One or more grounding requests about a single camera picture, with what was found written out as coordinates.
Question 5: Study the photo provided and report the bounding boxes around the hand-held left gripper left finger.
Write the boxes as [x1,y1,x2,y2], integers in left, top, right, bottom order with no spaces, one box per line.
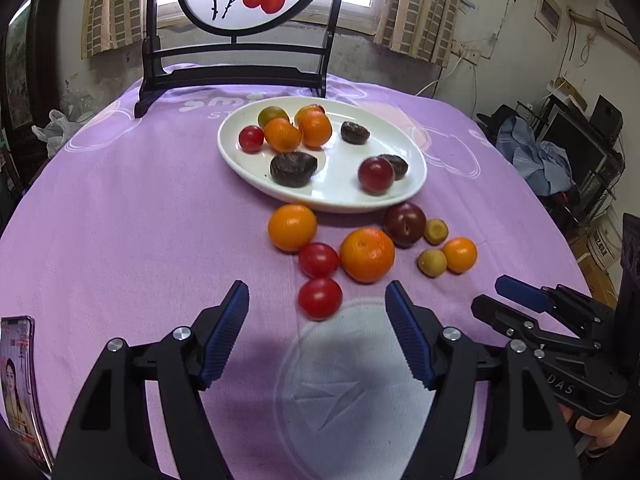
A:
[52,280,251,480]

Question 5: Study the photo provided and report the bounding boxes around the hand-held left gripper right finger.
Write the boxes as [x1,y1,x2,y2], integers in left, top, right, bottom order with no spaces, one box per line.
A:
[385,280,583,480]

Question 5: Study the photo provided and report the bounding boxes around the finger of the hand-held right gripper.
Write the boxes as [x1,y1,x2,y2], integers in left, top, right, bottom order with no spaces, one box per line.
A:
[471,294,553,348]
[495,275,617,343]

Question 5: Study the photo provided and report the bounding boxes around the red purple plum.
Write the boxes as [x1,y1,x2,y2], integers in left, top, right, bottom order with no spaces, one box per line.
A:
[357,156,395,196]

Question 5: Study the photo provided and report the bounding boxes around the white oval plate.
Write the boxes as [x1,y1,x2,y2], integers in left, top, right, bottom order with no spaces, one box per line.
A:
[217,96,428,214]

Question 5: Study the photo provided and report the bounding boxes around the wrinkled brown passion fruit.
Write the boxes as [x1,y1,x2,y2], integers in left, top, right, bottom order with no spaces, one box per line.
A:
[377,154,409,181]
[270,152,319,189]

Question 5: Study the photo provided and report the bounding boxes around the orange tangerine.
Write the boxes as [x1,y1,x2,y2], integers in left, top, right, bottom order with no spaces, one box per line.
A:
[263,117,302,154]
[299,110,333,149]
[340,227,396,284]

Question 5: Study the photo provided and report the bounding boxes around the small wrinkled passion fruit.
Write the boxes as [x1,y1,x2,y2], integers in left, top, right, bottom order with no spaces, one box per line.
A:
[341,121,371,144]

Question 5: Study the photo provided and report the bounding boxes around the green tangerine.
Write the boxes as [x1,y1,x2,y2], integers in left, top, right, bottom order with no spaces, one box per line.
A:
[257,105,290,130]

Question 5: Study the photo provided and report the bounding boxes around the oval yellow-orange kumquat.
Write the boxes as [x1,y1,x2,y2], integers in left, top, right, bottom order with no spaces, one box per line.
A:
[294,104,326,126]

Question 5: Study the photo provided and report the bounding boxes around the person's right hand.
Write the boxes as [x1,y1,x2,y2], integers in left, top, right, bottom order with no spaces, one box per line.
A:
[560,404,633,458]

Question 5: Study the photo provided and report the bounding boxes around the small orange kumquat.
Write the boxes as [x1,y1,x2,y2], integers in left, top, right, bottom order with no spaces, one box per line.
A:
[442,236,478,274]

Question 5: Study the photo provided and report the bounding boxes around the small yellow-green longan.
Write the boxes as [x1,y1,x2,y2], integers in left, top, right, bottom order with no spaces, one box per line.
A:
[417,248,448,278]
[424,218,449,246]

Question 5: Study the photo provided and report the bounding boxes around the white bucket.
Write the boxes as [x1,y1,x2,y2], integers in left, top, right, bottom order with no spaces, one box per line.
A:
[585,210,626,273]

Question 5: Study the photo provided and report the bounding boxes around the dark purple plum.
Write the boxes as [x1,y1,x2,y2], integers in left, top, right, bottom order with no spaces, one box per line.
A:
[383,202,427,249]

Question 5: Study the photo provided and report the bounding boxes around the smooth round orange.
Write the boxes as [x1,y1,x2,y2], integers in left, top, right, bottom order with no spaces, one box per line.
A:
[267,203,318,253]

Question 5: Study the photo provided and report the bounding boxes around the blue clothes pile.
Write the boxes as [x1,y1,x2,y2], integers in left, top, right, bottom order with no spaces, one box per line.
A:
[497,116,576,196]

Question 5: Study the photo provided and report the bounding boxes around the computer monitor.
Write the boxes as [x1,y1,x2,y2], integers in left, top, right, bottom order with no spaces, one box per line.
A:
[537,110,616,196]

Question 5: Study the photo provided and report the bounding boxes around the purple tablecloth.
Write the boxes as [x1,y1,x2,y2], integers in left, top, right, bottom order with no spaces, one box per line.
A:
[0,62,608,480]

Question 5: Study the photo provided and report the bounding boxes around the black bag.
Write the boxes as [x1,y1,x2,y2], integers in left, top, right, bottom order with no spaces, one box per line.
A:
[475,105,516,136]

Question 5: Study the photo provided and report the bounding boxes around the black speaker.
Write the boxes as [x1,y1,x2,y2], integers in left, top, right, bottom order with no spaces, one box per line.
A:
[590,95,624,148]

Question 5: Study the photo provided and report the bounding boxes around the cardboard box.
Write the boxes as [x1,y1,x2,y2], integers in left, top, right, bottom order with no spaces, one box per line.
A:
[547,76,588,111]

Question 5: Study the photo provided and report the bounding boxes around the smartphone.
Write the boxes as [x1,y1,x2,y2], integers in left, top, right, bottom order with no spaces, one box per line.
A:
[0,315,53,473]

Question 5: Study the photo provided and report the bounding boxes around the black persimmon painting table screen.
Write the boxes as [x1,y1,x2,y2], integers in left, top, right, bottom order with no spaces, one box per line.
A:
[134,0,351,120]

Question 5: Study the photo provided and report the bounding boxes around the white plastic bag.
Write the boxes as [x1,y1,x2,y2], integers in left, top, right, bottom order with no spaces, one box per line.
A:
[32,109,96,157]

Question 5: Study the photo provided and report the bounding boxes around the brick pattern curtain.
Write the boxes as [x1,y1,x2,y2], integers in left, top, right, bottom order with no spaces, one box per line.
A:
[372,0,466,68]
[81,0,161,59]

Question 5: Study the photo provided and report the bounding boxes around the dark wooden cabinet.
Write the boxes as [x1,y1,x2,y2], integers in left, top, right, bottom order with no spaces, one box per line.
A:
[0,0,68,161]

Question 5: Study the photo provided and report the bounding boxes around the white wall socket strip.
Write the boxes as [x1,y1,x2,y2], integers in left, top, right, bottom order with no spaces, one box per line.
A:
[450,40,483,65]

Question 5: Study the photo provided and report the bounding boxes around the white wall panel box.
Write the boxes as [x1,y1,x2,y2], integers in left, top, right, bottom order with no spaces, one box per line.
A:
[534,0,561,40]

